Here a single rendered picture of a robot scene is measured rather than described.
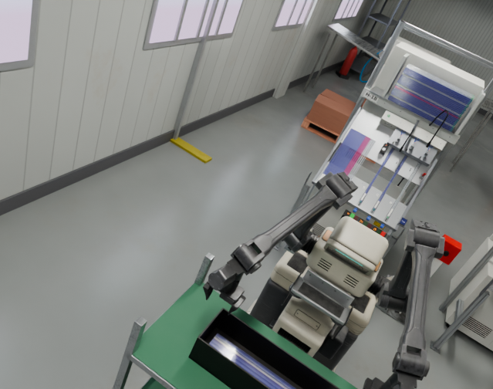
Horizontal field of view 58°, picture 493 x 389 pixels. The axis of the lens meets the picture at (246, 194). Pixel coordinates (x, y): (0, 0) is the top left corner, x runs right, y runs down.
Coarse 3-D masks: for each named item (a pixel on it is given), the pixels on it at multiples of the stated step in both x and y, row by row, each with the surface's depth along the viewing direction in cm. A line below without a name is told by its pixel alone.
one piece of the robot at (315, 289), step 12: (300, 276) 191; (312, 276) 187; (300, 288) 186; (312, 288) 188; (324, 288) 187; (336, 288) 184; (312, 300) 182; (324, 300) 185; (336, 300) 186; (348, 300) 184; (324, 312) 180; (336, 312) 182; (348, 312) 184; (336, 324) 181
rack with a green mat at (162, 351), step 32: (192, 288) 177; (160, 320) 160; (192, 320) 165; (256, 320) 175; (128, 352) 146; (160, 352) 150; (288, 352) 168; (160, 384) 205; (192, 384) 144; (224, 384) 148
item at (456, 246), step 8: (448, 240) 321; (448, 248) 320; (456, 248) 317; (448, 256) 322; (432, 264) 332; (440, 264) 329; (448, 264) 324; (432, 272) 334; (392, 312) 358; (400, 312) 359; (400, 320) 353
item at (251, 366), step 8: (216, 336) 157; (216, 344) 154; (224, 344) 155; (232, 344) 157; (224, 352) 153; (232, 352) 154; (240, 352) 155; (232, 360) 151; (240, 360) 152; (248, 360) 154; (256, 360) 155; (248, 368) 151; (256, 368) 152; (264, 368) 153; (256, 376) 150; (264, 376) 151; (272, 376) 152; (272, 384) 149; (280, 384) 150; (288, 384) 151
